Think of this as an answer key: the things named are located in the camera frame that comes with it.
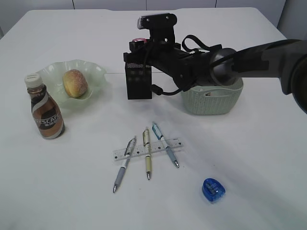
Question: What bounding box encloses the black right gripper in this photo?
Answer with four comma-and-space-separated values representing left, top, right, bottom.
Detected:
123, 41, 213, 92

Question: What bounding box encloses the pink pencil sharpener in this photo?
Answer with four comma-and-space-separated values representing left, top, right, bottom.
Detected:
132, 38, 147, 43

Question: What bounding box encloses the sugared bread roll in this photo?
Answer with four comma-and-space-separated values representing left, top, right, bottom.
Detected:
62, 69, 88, 98

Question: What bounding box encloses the blue pencil sharpener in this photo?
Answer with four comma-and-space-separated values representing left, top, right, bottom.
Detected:
202, 178, 225, 200

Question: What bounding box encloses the brown Nescafe coffee bottle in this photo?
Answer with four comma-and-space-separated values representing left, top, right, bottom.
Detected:
24, 73, 65, 139

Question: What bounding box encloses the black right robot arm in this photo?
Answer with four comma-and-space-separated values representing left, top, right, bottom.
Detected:
123, 39, 307, 112

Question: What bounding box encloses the green plastic basket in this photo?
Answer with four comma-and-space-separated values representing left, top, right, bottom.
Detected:
179, 47, 244, 116

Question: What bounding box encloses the black mesh pen holder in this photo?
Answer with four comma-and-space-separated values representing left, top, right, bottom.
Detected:
125, 63, 153, 100

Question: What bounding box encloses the blue pen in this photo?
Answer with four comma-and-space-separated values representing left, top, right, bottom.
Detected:
152, 122, 179, 168

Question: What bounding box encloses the yellow-green pen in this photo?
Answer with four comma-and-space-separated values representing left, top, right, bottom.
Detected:
142, 127, 152, 180

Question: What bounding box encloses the grey grip pen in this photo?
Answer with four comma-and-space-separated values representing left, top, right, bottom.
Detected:
113, 136, 137, 193

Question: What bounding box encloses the green wavy glass plate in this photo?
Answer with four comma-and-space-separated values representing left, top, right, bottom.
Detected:
37, 59, 107, 110

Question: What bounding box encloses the clear plastic ruler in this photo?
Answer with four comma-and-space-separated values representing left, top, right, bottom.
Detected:
113, 138, 184, 161

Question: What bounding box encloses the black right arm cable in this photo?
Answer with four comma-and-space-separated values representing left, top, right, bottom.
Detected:
150, 34, 223, 96

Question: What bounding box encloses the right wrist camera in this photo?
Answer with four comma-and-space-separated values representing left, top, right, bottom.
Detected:
137, 13, 177, 43

